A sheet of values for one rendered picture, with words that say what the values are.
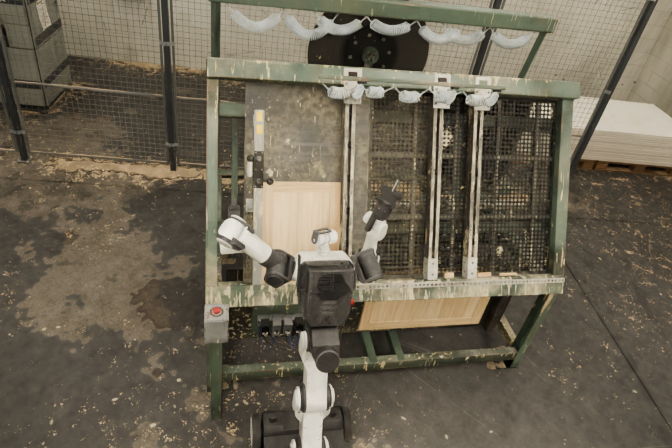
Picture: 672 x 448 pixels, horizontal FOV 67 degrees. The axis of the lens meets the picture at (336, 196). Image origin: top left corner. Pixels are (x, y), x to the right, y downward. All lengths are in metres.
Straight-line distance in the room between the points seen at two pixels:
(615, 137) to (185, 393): 5.61
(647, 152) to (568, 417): 4.23
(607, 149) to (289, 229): 5.03
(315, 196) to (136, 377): 1.67
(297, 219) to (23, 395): 1.96
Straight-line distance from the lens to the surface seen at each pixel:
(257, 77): 2.72
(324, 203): 2.84
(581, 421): 4.06
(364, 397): 3.56
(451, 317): 3.73
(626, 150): 7.24
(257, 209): 2.76
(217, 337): 2.72
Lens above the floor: 2.93
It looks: 35 degrees down
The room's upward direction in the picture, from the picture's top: 10 degrees clockwise
